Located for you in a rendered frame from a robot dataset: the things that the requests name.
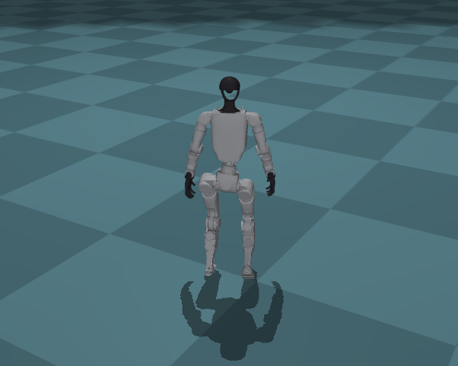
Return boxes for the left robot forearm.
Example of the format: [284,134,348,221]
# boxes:
[185,144,199,177]

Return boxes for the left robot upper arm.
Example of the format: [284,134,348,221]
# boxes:
[190,111,212,154]

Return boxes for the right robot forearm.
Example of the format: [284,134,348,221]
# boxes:
[260,143,275,177]

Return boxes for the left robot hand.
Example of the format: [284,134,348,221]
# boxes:
[185,172,196,199]

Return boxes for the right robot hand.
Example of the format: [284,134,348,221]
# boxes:
[266,172,276,196]

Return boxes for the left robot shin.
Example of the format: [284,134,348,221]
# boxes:
[205,216,219,272]

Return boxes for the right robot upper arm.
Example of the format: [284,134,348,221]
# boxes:
[246,112,269,156]

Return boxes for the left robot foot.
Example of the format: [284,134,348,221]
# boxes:
[205,264,216,276]

